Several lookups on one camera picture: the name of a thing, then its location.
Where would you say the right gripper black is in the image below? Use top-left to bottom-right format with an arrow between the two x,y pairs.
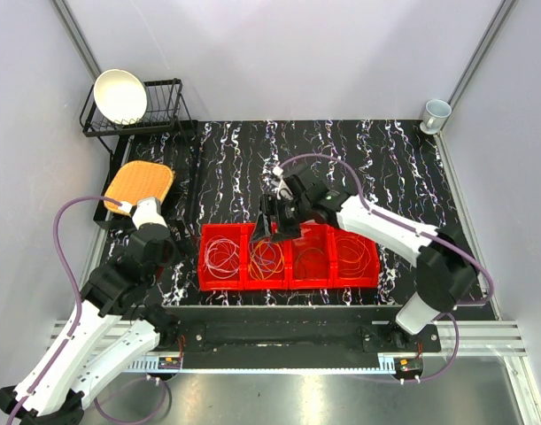
251,194 -> 312,244

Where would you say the yellow cable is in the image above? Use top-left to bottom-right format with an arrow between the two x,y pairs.
247,238 -> 285,281

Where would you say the dark brown cable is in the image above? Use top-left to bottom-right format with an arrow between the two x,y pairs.
294,248 -> 331,280

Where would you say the white cable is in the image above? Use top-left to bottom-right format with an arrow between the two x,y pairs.
204,237 -> 241,280

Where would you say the pink cable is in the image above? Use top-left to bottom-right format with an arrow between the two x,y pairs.
205,237 -> 241,274

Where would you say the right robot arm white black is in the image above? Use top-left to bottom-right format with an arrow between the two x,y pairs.
251,183 -> 480,352

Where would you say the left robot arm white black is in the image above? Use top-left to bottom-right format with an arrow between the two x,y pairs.
0,219 -> 180,424

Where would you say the black tray under pad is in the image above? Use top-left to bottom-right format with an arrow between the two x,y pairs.
91,135 -> 196,231

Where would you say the orange woven pad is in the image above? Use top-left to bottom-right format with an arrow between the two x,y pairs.
104,160 -> 175,205

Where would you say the black marbled mat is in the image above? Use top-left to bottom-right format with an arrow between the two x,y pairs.
90,119 -> 490,307

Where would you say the white bowl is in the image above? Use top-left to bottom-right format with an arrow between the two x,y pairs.
93,69 -> 148,125

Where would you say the pale blue mug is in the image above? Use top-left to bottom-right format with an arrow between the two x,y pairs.
420,99 -> 452,135

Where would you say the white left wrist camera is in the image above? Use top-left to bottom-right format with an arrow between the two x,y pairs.
119,197 -> 167,229

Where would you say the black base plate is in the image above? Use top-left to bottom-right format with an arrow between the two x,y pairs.
160,305 -> 444,373

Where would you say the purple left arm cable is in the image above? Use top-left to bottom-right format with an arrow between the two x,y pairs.
4,196 -> 171,425

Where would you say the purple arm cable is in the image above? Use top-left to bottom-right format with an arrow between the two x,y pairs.
4,196 -> 171,425
278,153 -> 494,384

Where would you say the black wire dish rack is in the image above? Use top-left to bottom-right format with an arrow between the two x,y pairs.
79,78 -> 198,142

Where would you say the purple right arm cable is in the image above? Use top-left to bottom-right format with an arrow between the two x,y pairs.
278,153 -> 494,384

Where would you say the aluminium frame rail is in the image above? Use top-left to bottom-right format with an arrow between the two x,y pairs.
48,321 -> 526,374

